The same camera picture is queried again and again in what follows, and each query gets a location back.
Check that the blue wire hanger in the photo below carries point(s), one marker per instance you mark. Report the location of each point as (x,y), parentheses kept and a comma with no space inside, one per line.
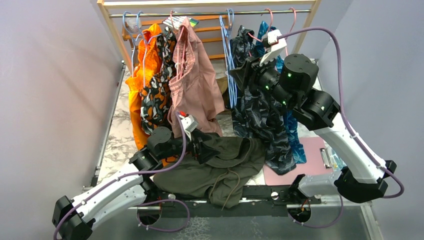
(226,34)

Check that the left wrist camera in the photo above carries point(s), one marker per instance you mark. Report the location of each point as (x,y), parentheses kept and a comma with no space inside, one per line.
(189,123)

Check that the metal clipboard clip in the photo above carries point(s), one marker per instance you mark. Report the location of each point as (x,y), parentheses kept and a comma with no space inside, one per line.
(325,158)

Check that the blue hanger on orange shorts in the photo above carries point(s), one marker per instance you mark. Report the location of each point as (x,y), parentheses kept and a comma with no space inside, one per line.
(144,61)

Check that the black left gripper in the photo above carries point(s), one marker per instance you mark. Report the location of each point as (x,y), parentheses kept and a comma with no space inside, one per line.
(204,152)

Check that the pink hanger on pink shorts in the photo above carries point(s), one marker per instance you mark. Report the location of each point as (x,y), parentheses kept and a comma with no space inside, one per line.
(180,54)

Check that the black shark print shorts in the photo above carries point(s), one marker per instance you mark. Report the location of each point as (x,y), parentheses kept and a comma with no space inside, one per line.
(256,115)

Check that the blue shark print shorts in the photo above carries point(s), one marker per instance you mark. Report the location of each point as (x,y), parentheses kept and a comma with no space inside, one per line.
(290,122)

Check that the orange black camo shorts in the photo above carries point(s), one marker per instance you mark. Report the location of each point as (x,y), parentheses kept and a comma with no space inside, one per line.
(156,99)

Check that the colourful marker box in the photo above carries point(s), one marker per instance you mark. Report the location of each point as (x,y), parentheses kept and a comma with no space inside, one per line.
(172,21)

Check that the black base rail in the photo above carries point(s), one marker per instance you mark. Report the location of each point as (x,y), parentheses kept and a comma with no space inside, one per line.
(249,201)

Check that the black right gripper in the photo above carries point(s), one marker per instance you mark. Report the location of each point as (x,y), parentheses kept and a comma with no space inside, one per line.
(251,67)

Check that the dusty pink shorts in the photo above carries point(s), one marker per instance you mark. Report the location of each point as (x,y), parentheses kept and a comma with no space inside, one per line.
(197,93)

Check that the metal hanging rod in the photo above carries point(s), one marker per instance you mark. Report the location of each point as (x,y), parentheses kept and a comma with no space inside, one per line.
(154,15)

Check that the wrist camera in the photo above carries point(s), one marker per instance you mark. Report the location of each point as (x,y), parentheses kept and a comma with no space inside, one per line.
(274,43)
(189,123)

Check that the wooden ladder shelf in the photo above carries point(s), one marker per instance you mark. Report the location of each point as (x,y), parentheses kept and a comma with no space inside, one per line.
(208,30)

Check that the olive green shorts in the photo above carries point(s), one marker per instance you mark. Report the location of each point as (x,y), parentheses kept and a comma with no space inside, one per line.
(239,160)

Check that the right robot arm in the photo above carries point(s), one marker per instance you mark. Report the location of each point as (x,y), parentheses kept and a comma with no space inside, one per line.
(363,178)

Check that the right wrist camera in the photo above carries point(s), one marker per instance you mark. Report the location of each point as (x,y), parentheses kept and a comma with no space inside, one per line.
(274,43)

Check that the pink mat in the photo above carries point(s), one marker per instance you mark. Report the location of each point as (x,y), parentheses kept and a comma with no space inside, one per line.
(314,164)

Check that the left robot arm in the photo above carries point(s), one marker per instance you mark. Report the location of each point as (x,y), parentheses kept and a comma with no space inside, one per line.
(76,218)

